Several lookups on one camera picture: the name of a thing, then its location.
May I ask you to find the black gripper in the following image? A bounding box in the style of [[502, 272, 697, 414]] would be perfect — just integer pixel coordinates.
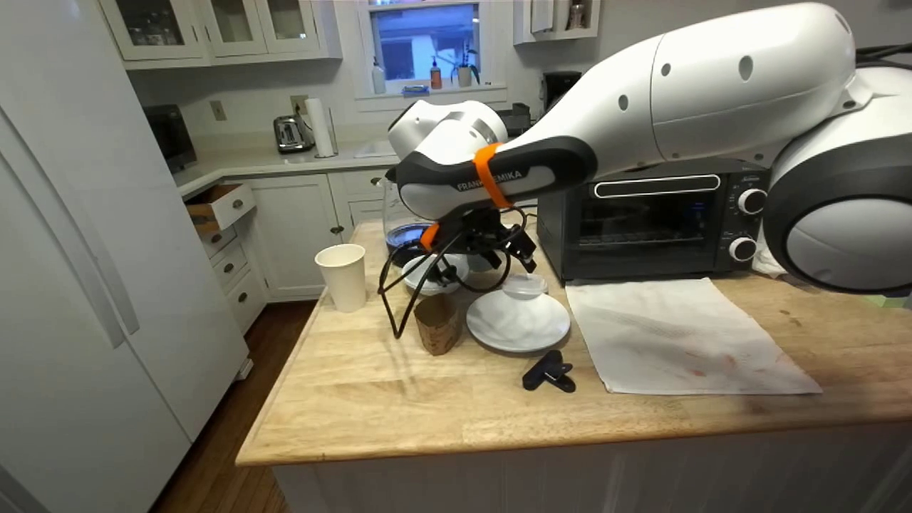
[[429, 205, 536, 273]]

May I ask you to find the white paper cup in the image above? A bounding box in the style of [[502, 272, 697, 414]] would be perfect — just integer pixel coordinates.
[[312, 242, 363, 310]]

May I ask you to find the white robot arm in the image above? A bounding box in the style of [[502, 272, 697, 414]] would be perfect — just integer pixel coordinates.
[[388, 4, 912, 294]]

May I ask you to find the white ceramic plate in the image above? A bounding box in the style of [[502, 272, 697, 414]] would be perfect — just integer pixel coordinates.
[[468, 290, 570, 354]]

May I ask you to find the black measuring spoon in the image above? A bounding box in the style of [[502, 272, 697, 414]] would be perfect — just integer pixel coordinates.
[[536, 364, 576, 394], [520, 351, 576, 394]]

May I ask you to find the black toaster oven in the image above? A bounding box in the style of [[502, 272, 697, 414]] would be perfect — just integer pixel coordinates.
[[536, 159, 770, 283]]

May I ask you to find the paper towel roll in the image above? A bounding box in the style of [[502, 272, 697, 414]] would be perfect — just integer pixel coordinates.
[[304, 98, 336, 158]]

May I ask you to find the flat stained white paper towel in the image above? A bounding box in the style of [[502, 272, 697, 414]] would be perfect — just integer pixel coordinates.
[[563, 279, 819, 396]]

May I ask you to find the silver toaster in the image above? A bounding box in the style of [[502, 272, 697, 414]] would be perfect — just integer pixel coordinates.
[[274, 115, 312, 155]]

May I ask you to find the open wooden drawer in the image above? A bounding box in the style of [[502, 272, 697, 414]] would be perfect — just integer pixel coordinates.
[[185, 186, 257, 239]]

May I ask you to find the white refrigerator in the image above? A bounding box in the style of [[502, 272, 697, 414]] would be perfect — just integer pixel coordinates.
[[0, 0, 245, 513]]

